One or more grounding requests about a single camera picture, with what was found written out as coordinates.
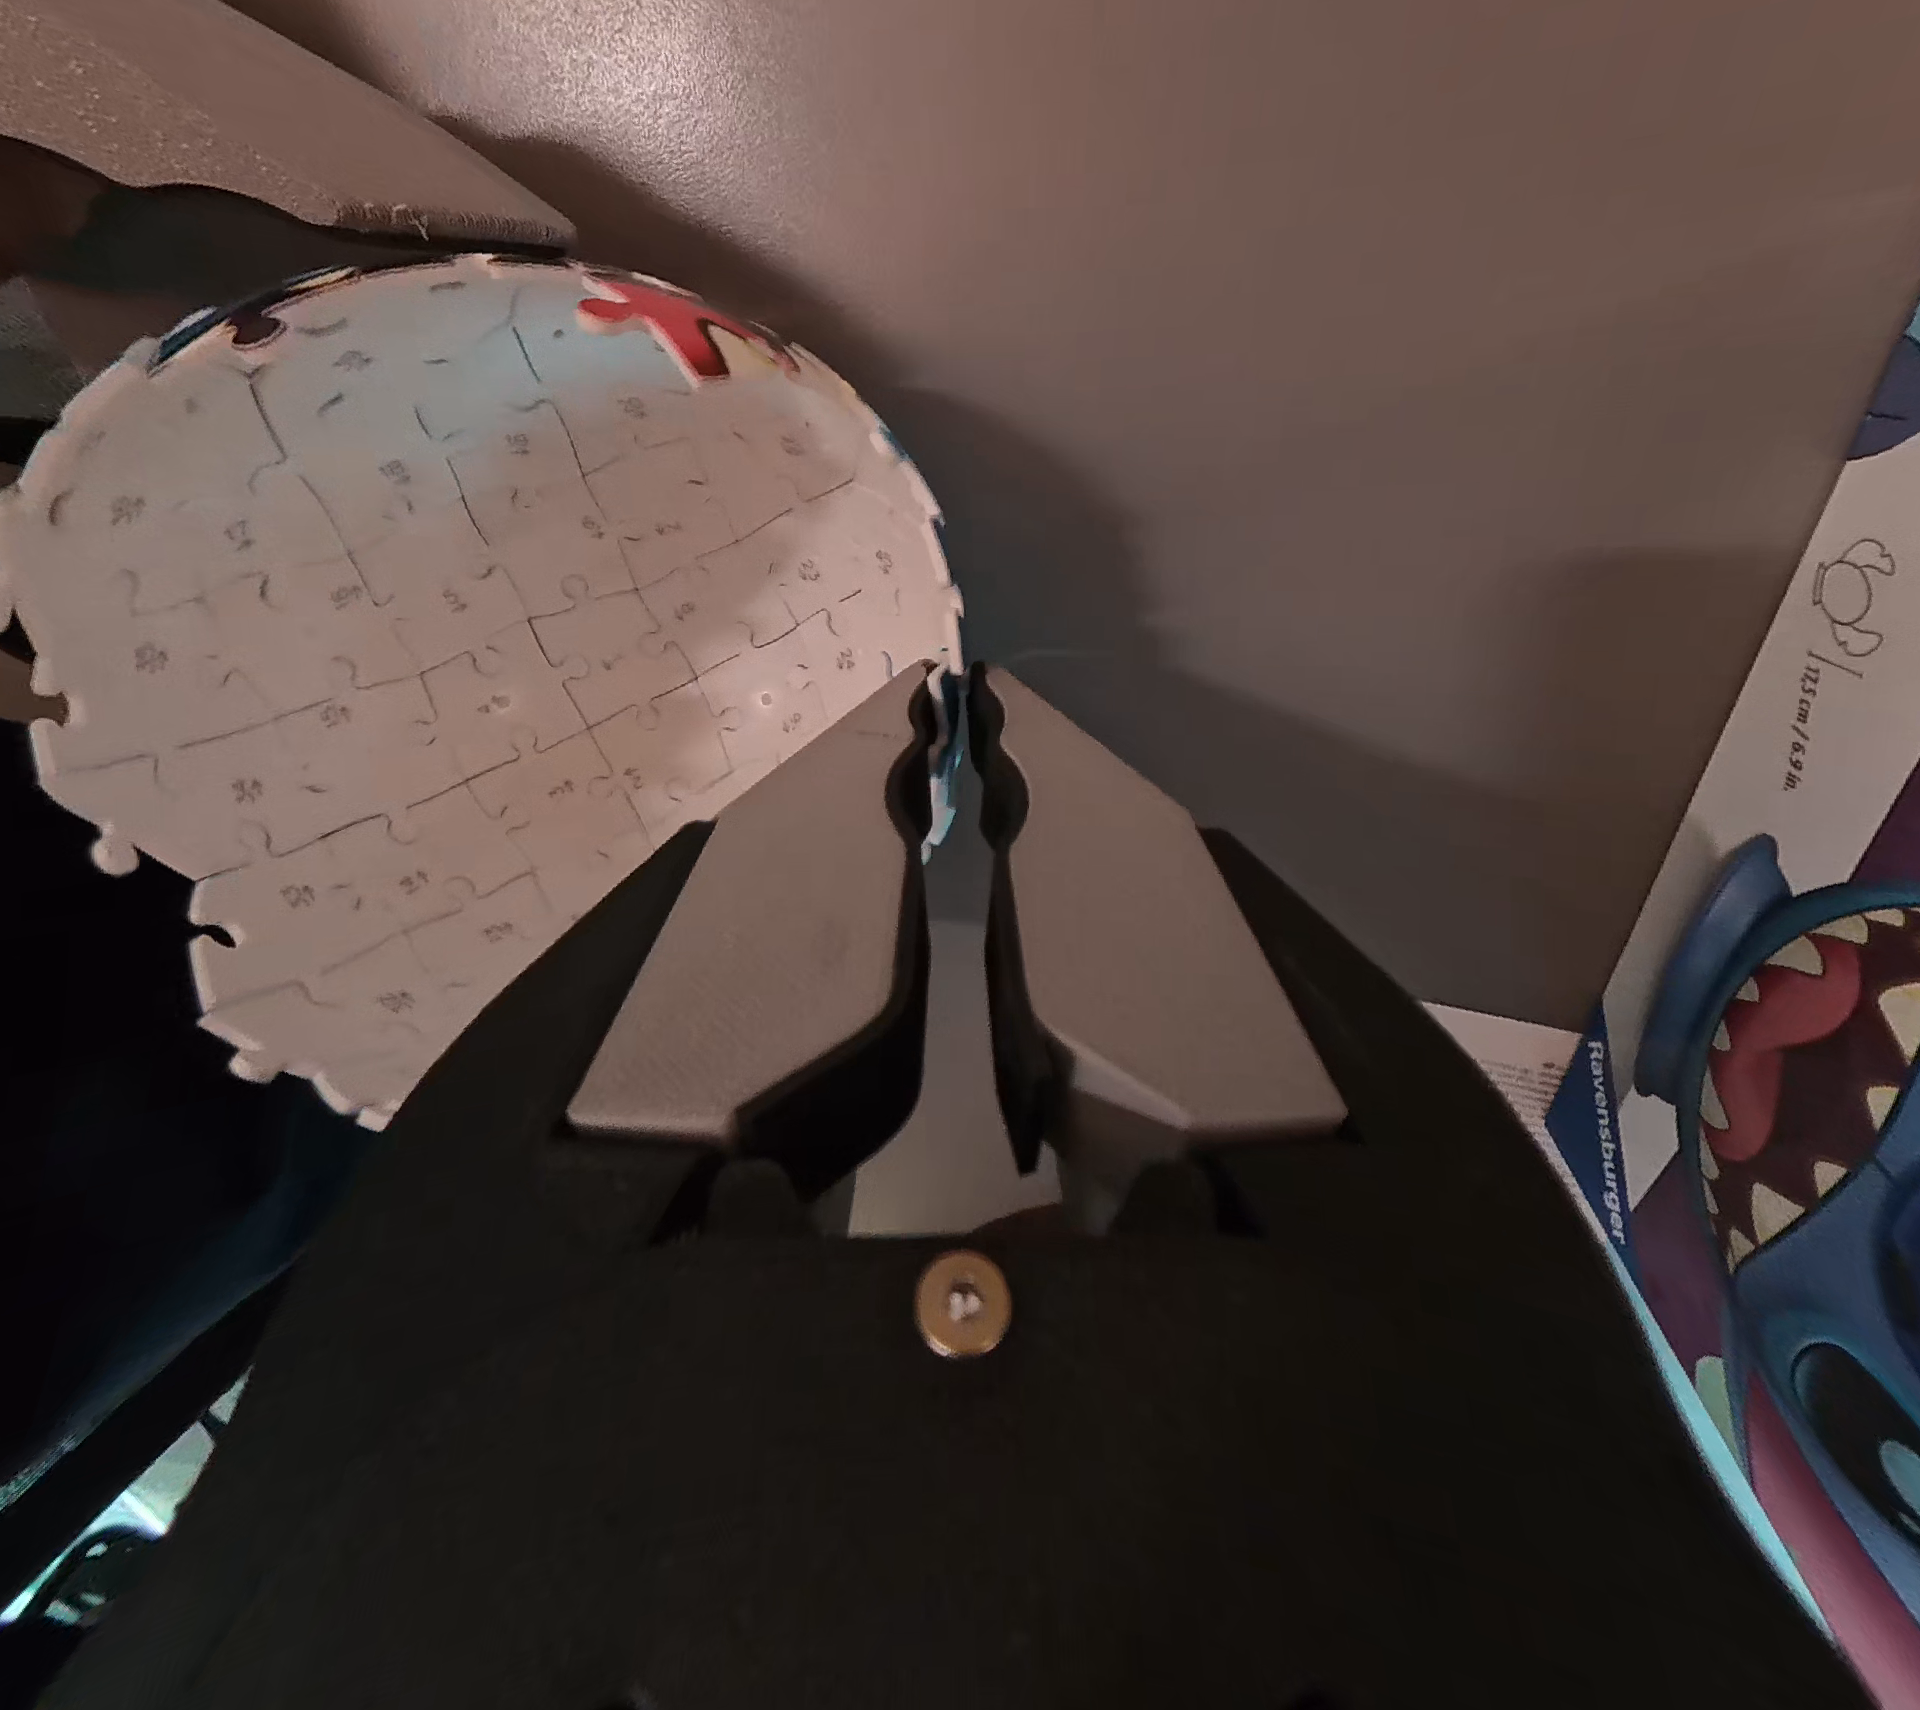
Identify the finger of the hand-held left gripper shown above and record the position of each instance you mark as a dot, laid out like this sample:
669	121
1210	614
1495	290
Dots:
226	90

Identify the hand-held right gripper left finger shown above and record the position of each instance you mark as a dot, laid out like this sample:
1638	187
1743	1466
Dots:
751	959

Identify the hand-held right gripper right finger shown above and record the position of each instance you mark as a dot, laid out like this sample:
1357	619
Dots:
1169	976

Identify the blue puzzle ball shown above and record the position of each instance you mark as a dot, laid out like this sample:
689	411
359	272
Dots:
451	631

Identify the printed puzzle box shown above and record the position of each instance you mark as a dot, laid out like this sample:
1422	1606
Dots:
1801	989

